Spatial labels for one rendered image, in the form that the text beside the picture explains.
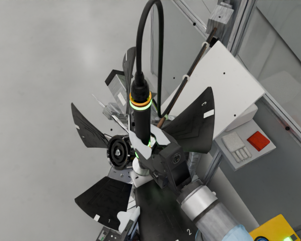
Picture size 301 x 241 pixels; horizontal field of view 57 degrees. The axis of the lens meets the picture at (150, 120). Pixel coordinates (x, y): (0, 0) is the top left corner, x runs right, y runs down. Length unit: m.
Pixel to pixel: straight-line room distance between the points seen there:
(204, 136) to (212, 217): 0.22
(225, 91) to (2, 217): 1.85
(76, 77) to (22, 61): 0.60
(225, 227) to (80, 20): 2.99
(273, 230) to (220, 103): 0.46
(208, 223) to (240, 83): 0.53
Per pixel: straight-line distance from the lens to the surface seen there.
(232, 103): 0.99
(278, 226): 1.10
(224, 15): 1.14
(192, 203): 0.62
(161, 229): 0.90
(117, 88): 1.20
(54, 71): 2.89
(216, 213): 0.62
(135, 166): 0.86
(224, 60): 1.03
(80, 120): 1.15
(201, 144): 0.73
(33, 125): 2.59
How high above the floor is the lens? 2.07
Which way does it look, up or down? 59 degrees down
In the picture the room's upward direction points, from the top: straight up
